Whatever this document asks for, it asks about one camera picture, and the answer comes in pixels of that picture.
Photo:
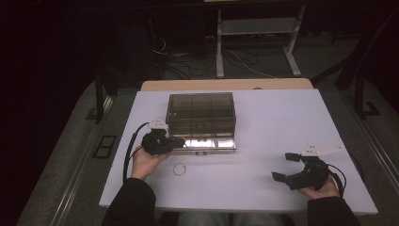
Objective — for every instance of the person's right hand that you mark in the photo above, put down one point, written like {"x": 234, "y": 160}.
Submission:
{"x": 323, "y": 193}

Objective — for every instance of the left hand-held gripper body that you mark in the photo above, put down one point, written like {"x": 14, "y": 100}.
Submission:
{"x": 156, "y": 142}

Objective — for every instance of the smoky acrylic drawer box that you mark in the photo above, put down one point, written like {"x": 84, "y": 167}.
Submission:
{"x": 200, "y": 125}

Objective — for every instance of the black floor outlet frame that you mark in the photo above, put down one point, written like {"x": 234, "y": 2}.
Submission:
{"x": 105, "y": 147}

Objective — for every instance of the black metal stand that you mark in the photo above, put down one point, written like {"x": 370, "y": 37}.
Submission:
{"x": 99, "y": 100}
{"x": 360, "y": 84}

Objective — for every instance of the white metal desk frame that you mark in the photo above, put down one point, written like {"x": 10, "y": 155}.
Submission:
{"x": 257, "y": 26}

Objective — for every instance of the white foam board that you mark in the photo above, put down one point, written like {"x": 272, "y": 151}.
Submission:
{"x": 260, "y": 125}

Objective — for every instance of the person's left hand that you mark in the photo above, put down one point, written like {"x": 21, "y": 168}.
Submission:
{"x": 144, "y": 164}

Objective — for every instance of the smoky acrylic drawer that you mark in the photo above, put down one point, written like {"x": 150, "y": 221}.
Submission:
{"x": 204, "y": 144}

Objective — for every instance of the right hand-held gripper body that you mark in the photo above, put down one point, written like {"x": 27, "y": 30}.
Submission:
{"x": 312, "y": 177}

